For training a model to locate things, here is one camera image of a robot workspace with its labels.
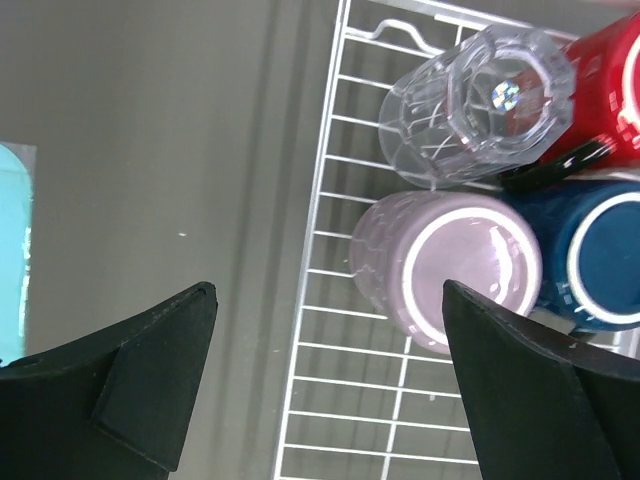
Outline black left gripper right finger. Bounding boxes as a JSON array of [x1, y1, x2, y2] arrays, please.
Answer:
[[442, 280, 639, 479]]

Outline teal shirt folding board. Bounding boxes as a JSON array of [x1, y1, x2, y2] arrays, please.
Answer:
[[1, 143, 35, 366]]

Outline dark blue mug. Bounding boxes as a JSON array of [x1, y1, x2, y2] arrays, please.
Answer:
[[500, 180, 639, 332]]

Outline red ceramic mug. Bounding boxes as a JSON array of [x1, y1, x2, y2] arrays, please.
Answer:
[[499, 12, 640, 194]]

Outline white wire dish rack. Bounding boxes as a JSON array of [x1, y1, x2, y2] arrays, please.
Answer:
[[272, 0, 640, 480]]

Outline lilac ceramic mug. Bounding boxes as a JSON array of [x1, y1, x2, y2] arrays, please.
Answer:
[[349, 190, 542, 354]]

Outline clear glass cup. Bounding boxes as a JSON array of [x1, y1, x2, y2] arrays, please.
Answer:
[[378, 25, 576, 188]]

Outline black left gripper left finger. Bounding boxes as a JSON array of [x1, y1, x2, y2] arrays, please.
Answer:
[[1, 282, 218, 479]]

